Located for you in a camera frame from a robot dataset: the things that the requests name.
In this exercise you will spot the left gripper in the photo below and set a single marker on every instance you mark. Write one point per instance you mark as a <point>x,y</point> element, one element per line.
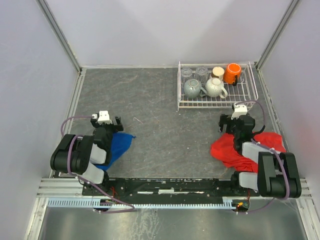
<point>107,125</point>

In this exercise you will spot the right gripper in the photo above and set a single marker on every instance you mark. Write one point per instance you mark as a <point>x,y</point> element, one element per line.
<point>227,122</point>

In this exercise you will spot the cream ceramic mug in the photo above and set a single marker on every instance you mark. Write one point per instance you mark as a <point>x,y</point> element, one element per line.
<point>215,88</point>

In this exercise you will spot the white wire dish rack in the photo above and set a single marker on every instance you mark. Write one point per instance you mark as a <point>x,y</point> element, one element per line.
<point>245,90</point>

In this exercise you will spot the grey-green glazed mug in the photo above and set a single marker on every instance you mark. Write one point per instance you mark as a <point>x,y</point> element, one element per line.
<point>193,89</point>

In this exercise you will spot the steel tin cup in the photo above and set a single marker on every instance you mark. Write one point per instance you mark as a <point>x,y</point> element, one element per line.
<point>218,72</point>

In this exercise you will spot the clear plastic cup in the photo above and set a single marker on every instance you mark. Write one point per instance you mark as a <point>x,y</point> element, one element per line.
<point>201,74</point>
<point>186,73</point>

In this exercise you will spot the orange enamel mug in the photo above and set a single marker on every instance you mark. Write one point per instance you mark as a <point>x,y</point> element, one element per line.
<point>232,74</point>

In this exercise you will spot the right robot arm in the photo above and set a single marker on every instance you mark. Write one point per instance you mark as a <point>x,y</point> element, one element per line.
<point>277,172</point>

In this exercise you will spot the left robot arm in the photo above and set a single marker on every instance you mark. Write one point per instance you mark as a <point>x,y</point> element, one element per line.
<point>83,155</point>

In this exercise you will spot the blue cloth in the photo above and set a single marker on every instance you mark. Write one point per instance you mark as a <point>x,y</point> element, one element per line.
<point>121,142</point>

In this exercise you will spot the red cloth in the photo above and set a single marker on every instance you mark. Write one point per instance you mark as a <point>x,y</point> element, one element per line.
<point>223,150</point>

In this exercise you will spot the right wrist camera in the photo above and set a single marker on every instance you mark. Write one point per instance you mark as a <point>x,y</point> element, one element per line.
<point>239,109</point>

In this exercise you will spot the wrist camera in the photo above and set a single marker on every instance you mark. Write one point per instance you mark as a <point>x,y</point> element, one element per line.
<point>239,109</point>
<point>102,117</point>

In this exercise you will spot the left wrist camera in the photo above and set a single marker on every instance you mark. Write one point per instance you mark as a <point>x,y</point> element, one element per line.
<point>102,117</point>

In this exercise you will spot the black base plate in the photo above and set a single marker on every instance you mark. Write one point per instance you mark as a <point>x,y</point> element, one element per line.
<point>173,190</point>

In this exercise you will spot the aluminium frame rail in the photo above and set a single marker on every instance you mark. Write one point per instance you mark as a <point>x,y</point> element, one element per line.
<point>71,187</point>

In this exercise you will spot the blue cable duct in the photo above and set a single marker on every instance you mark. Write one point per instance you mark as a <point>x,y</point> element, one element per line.
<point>98,203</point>

